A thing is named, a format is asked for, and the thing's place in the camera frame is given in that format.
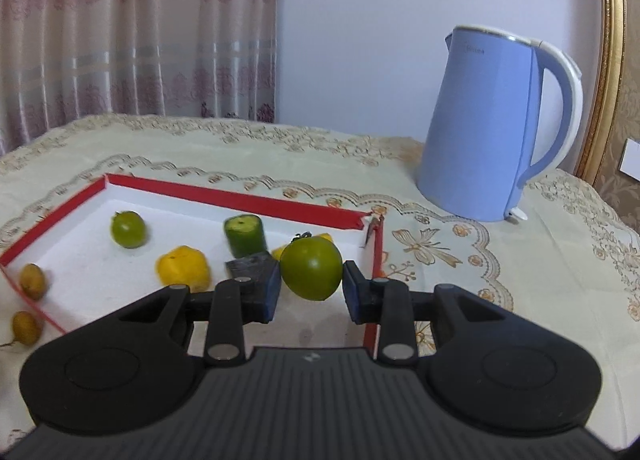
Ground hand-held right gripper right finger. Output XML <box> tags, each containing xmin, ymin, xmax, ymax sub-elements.
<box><xmin>342</xmin><ymin>260</ymin><xmax>531</xmax><ymax>367</ymax></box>

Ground red cardboard box tray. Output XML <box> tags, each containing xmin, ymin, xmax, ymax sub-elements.
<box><xmin>0</xmin><ymin>173</ymin><xmax>386</xmax><ymax>358</ymax></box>

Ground brown longan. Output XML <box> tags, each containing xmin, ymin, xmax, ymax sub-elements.
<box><xmin>19</xmin><ymin>263</ymin><xmax>48</xmax><ymax>301</ymax></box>
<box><xmin>11</xmin><ymin>311</ymin><xmax>42</xmax><ymax>346</ymax></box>

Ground blue electric kettle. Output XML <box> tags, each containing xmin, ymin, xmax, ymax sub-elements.
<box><xmin>416</xmin><ymin>25</ymin><xmax>584</xmax><ymax>223</ymax></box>

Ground yellow lumpy fruit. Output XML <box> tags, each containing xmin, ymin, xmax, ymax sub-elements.
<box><xmin>155</xmin><ymin>245</ymin><xmax>211</xmax><ymax>292</ymax></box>

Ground dark green round fruit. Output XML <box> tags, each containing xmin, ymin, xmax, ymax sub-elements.
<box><xmin>279</xmin><ymin>235</ymin><xmax>344</xmax><ymax>302</ymax></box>

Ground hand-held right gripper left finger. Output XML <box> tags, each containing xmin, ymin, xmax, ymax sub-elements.
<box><xmin>90</xmin><ymin>260</ymin><xmax>282</xmax><ymax>367</ymax></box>

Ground green cucumber piece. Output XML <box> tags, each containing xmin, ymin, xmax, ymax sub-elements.
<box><xmin>223</xmin><ymin>215</ymin><xmax>264</xmax><ymax>258</ymax></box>

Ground embroidered cream tablecloth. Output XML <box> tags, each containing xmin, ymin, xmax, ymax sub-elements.
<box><xmin>0</xmin><ymin>113</ymin><xmax>640</xmax><ymax>460</ymax></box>

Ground white wall switch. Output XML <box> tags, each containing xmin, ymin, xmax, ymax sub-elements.
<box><xmin>619</xmin><ymin>137</ymin><xmax>640</xmax><ymax>176</ymax></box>

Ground small yellow-green round fruit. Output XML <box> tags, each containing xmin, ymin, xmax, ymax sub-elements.
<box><xmin>110</xmin><ymin>210</ymin><xmax>146</xmax><ymax>249</ymax></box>

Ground yellow fruit piece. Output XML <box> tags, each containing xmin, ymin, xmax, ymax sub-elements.
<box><xmin>270</xmin><ymin>233</ymin><xmax>335</xmax><ymax>261</ymax></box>

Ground pink patterned curtain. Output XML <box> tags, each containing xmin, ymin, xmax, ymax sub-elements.
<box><xmin>0</xmin><ymin>0</ymin><xmax>281</xmax><ymax>153</ymax></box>

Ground gold curved frame moulding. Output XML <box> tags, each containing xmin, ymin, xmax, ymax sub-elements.
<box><xmin>572</xmin><ymin>0</ymin><xmax>627</xmax><ymax>186</ymax></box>

